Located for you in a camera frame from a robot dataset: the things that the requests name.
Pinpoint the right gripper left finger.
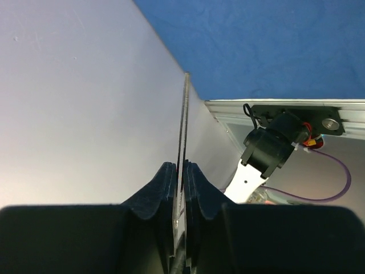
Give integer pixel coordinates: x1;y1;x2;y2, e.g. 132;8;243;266
121;162;176;273

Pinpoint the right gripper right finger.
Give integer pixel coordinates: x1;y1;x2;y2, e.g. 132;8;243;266
184;161;237;273

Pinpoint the blue surgical drape cloth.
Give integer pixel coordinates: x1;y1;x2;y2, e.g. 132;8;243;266
136;1;364;100

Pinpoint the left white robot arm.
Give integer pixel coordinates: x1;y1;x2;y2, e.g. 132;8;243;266
224;112;312;203

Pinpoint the aluminium front rail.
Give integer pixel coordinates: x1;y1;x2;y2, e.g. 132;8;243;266
205;99;364;157

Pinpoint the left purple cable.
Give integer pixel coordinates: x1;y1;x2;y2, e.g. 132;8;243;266
262;148;352;204

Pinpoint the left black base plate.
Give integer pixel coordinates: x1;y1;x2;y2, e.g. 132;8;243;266
251;104;345;136

